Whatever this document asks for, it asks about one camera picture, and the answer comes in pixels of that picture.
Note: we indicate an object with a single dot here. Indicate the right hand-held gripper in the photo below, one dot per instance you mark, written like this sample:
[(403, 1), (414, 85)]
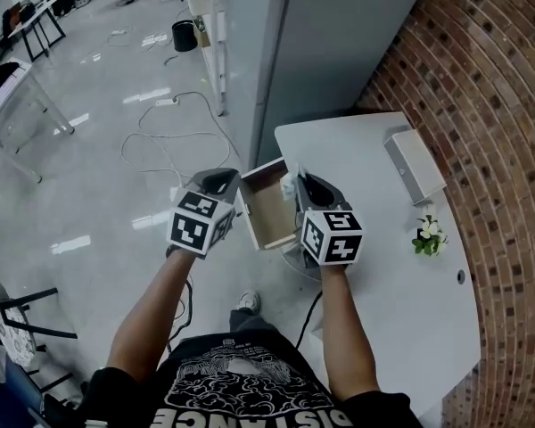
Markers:
[(334, 243)]

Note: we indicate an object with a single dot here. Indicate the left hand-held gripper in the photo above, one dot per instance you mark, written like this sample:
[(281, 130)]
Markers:
[(189, 234)]

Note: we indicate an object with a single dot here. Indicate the white cloth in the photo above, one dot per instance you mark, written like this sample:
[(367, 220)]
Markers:
[(289, 185)]

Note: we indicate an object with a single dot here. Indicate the white wooden drawer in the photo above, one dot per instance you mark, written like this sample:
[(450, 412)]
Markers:
[(267, 212)]

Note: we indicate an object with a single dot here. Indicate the person's left forearm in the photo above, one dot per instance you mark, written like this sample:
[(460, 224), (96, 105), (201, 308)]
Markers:
[(147, 319)]

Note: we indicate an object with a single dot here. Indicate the person's right forearm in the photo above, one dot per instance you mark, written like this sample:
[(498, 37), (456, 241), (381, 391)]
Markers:
[(348, 328)]

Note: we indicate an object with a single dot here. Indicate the white power strip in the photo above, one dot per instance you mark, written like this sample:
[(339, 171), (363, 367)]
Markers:
[(167, 102)]

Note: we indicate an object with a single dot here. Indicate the white rectangular box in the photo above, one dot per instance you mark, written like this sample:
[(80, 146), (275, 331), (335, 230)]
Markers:
[(417, 167)]

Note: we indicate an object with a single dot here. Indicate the white curved desk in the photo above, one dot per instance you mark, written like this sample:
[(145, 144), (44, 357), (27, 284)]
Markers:
[(383, 292)]

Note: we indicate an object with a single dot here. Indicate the small potted plant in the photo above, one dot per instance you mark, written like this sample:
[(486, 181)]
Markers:
[(430, 236)]

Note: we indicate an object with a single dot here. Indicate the person's white sneaker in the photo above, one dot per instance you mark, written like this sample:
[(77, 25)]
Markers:
[(249, 301)]

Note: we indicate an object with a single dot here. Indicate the person's dark trousers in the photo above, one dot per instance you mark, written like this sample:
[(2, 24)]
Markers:
[(252, 323)]

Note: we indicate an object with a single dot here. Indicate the black waste bin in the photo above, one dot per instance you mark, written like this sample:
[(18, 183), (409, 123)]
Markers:
[(183, 36)]

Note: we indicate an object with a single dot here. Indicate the brown cardboard box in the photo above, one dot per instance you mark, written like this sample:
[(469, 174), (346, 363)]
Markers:
[(200, 31)]

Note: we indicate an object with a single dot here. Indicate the person's black printed T-shirt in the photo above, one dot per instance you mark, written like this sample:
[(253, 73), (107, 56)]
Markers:
[(249, 386)]

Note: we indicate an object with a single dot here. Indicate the white table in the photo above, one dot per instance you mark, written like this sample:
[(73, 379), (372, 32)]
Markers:
[(22, 101)]

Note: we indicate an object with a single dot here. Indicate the black bag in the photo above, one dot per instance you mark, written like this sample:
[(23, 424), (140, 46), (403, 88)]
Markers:
[(4, 76)]

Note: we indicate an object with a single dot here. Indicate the table with black legs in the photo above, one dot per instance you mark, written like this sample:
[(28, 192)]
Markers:
[(35, 13)]

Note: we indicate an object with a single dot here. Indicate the floral cushion chair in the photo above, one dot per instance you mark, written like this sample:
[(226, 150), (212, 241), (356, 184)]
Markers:
[(13, 332)]

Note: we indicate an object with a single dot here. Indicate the blue chair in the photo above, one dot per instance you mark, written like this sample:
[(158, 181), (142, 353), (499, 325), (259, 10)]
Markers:
[(9, 399)]

